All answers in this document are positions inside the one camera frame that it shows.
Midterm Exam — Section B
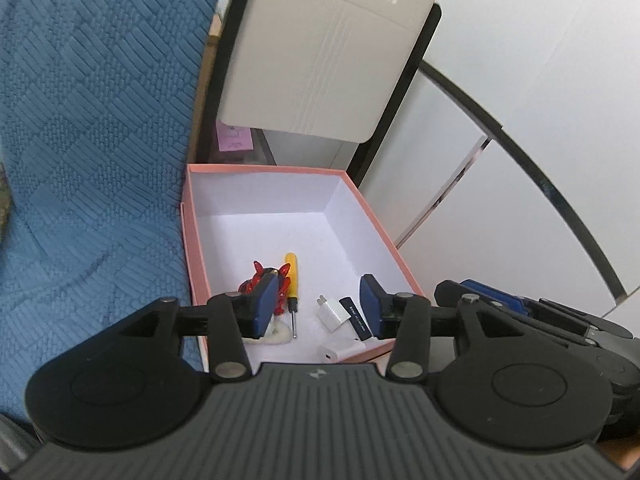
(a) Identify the pink cardboard box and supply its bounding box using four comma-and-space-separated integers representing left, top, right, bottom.
180, 162, 427, 376

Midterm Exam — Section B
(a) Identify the black flash drive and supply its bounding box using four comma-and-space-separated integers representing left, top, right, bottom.
338, 297, 374, 342

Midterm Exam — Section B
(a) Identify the black wardrobe trim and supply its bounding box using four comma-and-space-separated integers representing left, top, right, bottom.
345, 2, 628, 307

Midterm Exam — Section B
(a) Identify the pink booklet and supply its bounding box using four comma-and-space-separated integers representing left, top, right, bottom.
216, 122, 254, 152

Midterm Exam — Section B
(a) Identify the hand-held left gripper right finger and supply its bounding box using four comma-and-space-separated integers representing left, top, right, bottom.
359, 274, 531, 381

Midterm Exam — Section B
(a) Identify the red fox figurine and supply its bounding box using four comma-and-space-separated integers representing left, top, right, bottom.
238, 260, 292, 317

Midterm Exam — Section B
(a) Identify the brown cardboard box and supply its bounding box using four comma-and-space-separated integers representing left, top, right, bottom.
194, 12, 223, 165

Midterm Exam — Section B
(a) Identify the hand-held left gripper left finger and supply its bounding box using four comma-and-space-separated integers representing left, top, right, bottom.
112, 275, 280, 382

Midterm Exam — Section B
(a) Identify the beige plastic cutting board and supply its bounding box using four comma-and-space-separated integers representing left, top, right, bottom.
216, 0, 438, 144

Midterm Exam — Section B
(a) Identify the white wardrobe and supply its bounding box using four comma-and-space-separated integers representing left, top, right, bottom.
260, 0, 640, 328

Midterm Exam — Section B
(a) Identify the white plush piece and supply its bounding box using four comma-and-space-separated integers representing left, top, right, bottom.
249, 321, 294, 349

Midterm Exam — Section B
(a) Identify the white charger with port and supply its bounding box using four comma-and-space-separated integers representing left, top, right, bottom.
319, 339, 367, 364

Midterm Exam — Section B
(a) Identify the blue quilted blanket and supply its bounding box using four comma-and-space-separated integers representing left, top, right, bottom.
0, 0, 231, 431

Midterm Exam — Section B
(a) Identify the yellow handled screwdriver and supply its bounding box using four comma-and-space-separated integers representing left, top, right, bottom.
282, 252, 301, 341

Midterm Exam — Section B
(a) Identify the white plug charger cube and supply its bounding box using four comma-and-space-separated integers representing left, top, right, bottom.
314, 295, 352, 334

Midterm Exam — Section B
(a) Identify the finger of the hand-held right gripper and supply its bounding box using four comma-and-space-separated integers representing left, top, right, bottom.
434, 279, 541, 319

